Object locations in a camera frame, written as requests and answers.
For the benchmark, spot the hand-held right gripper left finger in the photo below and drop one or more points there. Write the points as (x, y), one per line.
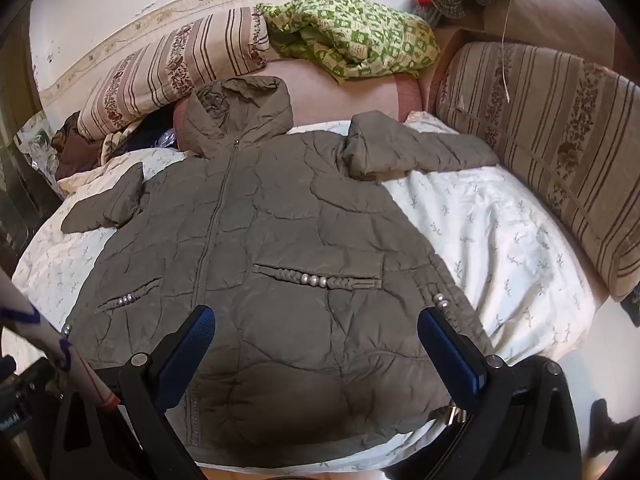
(186, 355)

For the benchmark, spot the striped floral sofa cushion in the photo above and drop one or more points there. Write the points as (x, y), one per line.
(550, 135)

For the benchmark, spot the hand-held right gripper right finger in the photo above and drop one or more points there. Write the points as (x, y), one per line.
(450, 355)

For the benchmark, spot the dark clothes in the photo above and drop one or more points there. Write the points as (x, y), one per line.
(150, 135)

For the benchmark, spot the cream patterned cloth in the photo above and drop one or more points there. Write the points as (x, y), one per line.
(114, 147)

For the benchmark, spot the dark wooden cabinet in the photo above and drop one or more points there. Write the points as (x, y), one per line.
(20, 160)

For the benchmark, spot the pink blanket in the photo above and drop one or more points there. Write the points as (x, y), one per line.
(320, 90)

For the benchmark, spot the floral printed sheet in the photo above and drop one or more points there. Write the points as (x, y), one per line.
(35, 145)

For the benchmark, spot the green patterned cloth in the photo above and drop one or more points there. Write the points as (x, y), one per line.
(360, 35)

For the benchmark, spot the white leaf-print duvet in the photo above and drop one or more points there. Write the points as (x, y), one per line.
(500, 240)

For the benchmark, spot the brown cloth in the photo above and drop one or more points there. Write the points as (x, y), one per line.
(75, 152)

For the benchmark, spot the striped floral pillow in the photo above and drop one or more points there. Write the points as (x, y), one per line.
(165, 70)

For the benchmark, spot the olive quilted hooded jacket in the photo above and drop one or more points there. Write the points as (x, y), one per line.
(300, 235)

